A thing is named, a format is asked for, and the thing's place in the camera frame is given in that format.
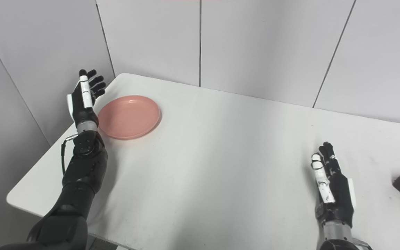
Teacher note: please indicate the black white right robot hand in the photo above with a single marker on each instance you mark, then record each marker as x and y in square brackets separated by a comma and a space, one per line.
[339, 194]

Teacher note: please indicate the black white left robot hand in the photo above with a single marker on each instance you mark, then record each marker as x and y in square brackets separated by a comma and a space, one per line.
[82, 107]

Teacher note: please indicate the pink round plate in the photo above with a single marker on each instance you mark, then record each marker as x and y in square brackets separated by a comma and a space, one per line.
[128, 116]

